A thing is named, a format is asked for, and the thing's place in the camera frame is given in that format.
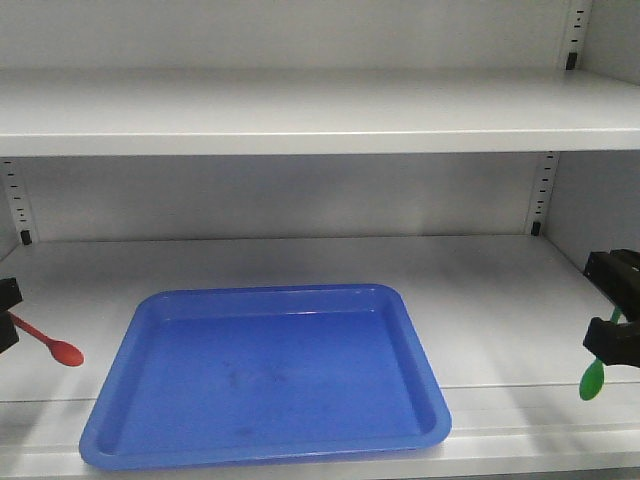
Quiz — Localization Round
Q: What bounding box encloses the upper grey cabinet shelf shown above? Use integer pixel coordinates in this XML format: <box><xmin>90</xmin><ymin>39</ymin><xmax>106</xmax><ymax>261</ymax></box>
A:
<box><xmin>1</xmin><ymin>69</ymin><xmax>639</xmax><ymax>157</ymax></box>

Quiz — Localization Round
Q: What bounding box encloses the green plastic spoon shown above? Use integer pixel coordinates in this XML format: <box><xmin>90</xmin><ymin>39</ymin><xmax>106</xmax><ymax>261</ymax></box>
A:
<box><xmin>579</xmin><ymin>306</ymin><xmax>622</xmax><ymax>401</ymax></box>

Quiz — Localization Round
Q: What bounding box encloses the blue plastic tray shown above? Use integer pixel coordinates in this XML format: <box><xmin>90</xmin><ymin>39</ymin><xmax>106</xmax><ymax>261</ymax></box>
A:
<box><xmin>79</xmin><ymin>284</ymin><xmax>452</xmax><ymax>471</ymax></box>

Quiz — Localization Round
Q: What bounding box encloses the red plastic spoon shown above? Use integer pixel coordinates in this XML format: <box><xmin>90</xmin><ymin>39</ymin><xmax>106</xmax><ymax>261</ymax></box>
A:
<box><xmin>9</xmin><ymin>313</ymin><xmax>85</xmax><ymax>367</ymax></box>

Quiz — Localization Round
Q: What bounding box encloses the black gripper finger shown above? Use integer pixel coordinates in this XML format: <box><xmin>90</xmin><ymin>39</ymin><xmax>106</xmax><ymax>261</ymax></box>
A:
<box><xmin>0</xmin><ymin>277</ymin><xmax>23</xmax><ymax>313</ymax></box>
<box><xmin>583</xmin><ymin>249</ymin><xmax>639</xmax><ymax>320</ymax></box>
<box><xmin>0</xmin><ymin>314</ymin><xmax>19</xmax><ymax>353</ymax></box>
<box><xmin>583</xmin><ymin>317</ymin><xmax>640</xmax><ymax>368</ymax></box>

